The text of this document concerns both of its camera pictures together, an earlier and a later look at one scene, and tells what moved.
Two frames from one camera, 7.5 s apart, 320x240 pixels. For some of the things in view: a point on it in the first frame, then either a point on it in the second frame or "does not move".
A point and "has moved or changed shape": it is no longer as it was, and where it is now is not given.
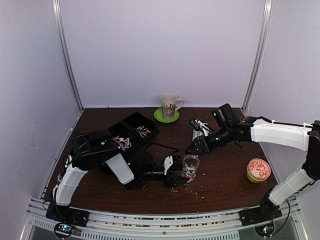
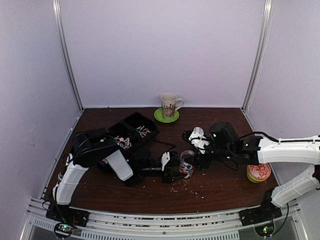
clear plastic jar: (190, 162) has moved or changed shape
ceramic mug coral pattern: (169, 103) does not move
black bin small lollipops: (144, 127) does not move
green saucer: (158, 115) does not move
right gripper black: (201, 143) -> (199, 161)
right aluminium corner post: (265, 32) does not move
